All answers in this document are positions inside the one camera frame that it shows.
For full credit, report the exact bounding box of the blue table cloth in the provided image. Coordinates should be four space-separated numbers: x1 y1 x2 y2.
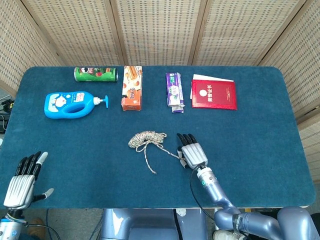
0 65 316 210

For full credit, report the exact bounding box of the braided camouflage rope bundle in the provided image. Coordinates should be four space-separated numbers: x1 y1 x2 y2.
127 130 185 175

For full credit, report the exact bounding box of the orange biscuit box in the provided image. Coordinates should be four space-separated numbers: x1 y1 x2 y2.
121 65 143 112

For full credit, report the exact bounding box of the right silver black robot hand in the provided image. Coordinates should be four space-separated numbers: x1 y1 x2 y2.
176 132 209 170

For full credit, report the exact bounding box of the green chips can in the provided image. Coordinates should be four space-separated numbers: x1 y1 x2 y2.
73 66 119 83

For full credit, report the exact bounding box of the blue pump detergent bottle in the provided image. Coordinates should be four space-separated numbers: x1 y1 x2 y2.
43 90 110 120

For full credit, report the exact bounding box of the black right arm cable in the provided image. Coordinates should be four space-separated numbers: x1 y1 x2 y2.
189 164 218 223

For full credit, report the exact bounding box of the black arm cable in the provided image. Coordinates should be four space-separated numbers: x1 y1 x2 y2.
24 223 61 240
189 164 218 223

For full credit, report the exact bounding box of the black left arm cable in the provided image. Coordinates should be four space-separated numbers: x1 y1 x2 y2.
24 223 61 240

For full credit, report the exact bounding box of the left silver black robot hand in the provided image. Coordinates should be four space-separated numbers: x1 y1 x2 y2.
2 150 55 210

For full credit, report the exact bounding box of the black cables and power strip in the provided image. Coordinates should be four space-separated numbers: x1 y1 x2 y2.
0 98 15 135

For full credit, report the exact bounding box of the woven folding screen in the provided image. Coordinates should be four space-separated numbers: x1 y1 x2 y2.
0 0 320 186

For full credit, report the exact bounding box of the brown shoe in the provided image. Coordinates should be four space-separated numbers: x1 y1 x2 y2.
26 217 47 238

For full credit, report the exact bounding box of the white paper sheet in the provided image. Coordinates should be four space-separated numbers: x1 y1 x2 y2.
189 73 235 100

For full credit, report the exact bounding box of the white shoe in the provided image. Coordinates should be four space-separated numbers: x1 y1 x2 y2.
212 229 248 240

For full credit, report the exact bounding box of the purple toothpaste box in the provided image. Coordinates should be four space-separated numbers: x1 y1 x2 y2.
165 72 186 114

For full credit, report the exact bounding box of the blue-grey robot torso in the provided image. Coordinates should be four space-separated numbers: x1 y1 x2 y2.
99 208 208 240

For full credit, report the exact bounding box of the red certificate book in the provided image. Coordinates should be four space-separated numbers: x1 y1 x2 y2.
191 79 238 111

